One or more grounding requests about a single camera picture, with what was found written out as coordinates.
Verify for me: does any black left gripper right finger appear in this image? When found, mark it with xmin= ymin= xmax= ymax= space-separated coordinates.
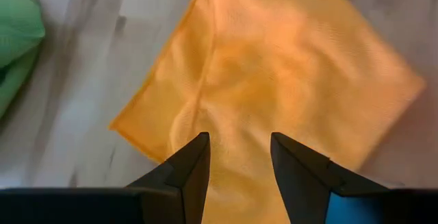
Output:
xmin=270 ymin=131 xmax=438 ymax=224

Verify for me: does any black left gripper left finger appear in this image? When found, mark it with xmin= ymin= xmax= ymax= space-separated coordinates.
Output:
xmin=0 ymin=131 xmax=211 ymax=224

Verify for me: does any orange microfiber towel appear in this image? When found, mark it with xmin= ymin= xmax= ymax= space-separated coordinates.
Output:
xmin=108 ymin=0 xmax=427 ymax=224

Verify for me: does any green microfiber towel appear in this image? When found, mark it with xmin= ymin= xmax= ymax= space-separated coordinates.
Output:
xmin=0 ymin=0 xmax=47 ymax=119

